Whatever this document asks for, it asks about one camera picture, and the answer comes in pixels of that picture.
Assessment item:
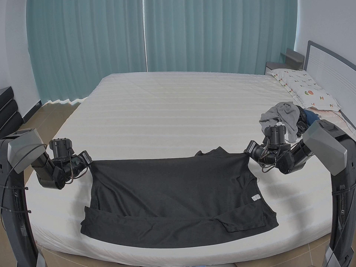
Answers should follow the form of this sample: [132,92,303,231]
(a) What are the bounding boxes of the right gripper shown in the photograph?
[244,140,264,161]

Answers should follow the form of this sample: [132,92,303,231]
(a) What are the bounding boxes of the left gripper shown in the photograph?
[79,150,93,168]

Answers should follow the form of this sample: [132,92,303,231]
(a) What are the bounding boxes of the black T-shirt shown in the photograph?
[80,146,279,248]

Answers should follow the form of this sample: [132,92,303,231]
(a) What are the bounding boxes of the pile of clothes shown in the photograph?
[259,101,320,143]

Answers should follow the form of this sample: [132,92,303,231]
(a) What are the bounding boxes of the bed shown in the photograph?
[25,40,356,263]

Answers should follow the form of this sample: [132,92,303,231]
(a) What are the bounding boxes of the white printed pillow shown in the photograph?
[268,68,342,111]

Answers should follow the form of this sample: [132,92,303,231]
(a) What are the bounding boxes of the black chest of drawers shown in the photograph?
[0,86,23,133]

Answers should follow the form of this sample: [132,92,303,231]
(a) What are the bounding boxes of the grey bedside table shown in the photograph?
[266,48,304,74]

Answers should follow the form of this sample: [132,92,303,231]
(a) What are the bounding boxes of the blue-green curtain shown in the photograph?
[26,0,148,104]
[144,0,297,74]

